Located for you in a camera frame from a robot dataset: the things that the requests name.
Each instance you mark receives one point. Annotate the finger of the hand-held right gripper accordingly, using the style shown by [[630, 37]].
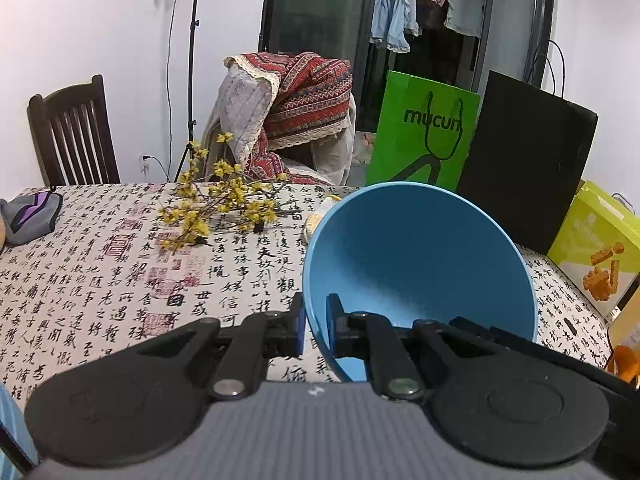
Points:
[[480, 330]]

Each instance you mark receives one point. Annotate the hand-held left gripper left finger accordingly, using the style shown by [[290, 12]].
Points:
[[298, 327]]

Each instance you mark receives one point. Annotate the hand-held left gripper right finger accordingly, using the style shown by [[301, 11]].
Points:
[[334, 327]]

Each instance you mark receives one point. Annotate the blue bowl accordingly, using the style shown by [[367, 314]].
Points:
[[410, 250]]

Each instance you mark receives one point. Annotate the orange leather piece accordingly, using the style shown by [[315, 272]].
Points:
[[625, 362]]

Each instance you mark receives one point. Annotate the yellow-green snack box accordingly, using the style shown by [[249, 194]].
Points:
[[580, 240]]

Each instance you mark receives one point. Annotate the yellow flower branch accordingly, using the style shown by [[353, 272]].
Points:
[[190, 215]]

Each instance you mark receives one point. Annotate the black paper bag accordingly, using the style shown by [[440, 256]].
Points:
[[530, 160]]

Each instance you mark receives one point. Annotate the green paper bag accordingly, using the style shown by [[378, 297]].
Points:
[[400, 150]]

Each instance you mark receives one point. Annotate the red patterned blanket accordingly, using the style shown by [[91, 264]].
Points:
[[310, 90]]

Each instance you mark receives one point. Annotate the grey purple cloth pouch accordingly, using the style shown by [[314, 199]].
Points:
[[30, 217]]

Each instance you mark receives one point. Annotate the studio light on stand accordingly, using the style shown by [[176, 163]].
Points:
[[193, 50]]

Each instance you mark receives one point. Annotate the dark wooden chair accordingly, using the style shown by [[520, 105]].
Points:
[[70, 135]]

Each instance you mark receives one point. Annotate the blue striped cloth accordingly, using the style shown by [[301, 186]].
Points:
[[15, 425]]

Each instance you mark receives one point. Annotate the dark framed glass door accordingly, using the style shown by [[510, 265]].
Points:
[[310, 10]]

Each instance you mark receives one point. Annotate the hanging white garment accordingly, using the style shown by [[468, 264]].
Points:
[[465, 10]]

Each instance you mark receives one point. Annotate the hanging blue shirt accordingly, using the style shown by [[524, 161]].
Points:
[[392, 10]]

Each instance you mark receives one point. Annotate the white wall socket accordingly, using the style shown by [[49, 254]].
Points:
[[145, 164]]

